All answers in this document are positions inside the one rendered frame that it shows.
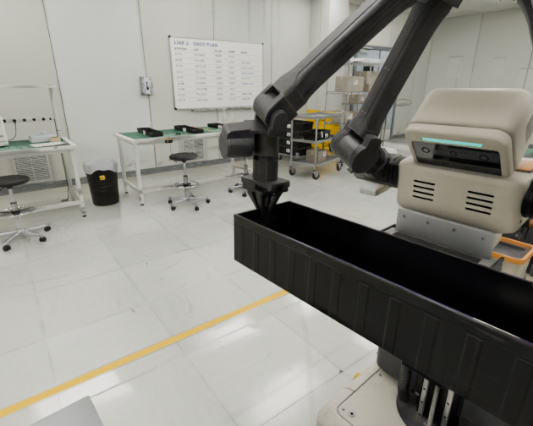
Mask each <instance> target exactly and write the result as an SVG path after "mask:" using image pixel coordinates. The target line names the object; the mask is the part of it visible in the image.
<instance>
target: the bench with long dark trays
mask: <svg viewBox="0 0 533 426"><path fill-rule="evenodd" d="M196 128H203V129H204V133H201V134H191V133H187V132H186V133H185V132H183V131H180V130H177V129H174V128H173V129H162V130H158V131H162V132H163V136H160V137H150V136H147V135H144V134H141V133H139V132H128V133H115V134H113V136H114V137H117V141H118V151H119V157H120V163H121V169H122V175H123V182H124V190H125V191H126V192H125V193H126V194H127V193H128V192H127V190H128V185H129V186H130V187H131V188H132V189H134V190H135V191H137V192H138V193H139V196H140V202H141V205H144V204H143V203H144V197H143V194H145V193H150V192H155V191H160V190H165V189H171V188H175V187H174V186H173V185H168V186H162V187H157V188H148V189H142V183H141V176H140V163H139V157H138V150H137V146H138V145H154V144H164V143H165V140H169V139H168V137H170V139H172V140H173V142H181V141H190V140H199V139H215V138H219V136H220V133H221V132H222V130H221V129H218V128H209V127H207V126H206V127H196ZM176 133H181V135H180V136H178V135H176ZM121 140H122V141H123V142H125V143H128V144H130V145H133V152H134V158H135V170H136V177H137V183H138V188H137V187H136V186H134V185H133V184H132V183H131V182H129V181H128V180H127V178H126V172H125V166H124V155H123V148H122V142H121ZM234 167H237V168H240V169H243V170H244V169H245V167H242V166H240V165H237V164H234V158H231V173H232V175H227V176H222V177H213V178H208V179H202V180H197V181H195V182H197V183H208V182H213V181H218V180H223V179H228V178H237V177H236V176H235V174H234Z"/></svg>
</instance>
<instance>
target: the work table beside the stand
mask: <svg viewBox="0 0 533 426"><path fill-rule="evenodd" d="M29 426H103V423H102V421H101V419H100V417H99V415H98V413H97V411H96V409H95V407H94V405H93V402H92V400H91V398H90V396H89V395H88V396H85V397H83V398H81V399H79V400H78V401H76V402H74V403H72V404H70V405H68V406H66V407H64V408H62V409H60V410H58V411H56V412H54V413H52V414H50V415H48V416H46V417H44V418H43V419H41V420H39V421H37V422H35V423H33V424H31V425H29Z"/></svg>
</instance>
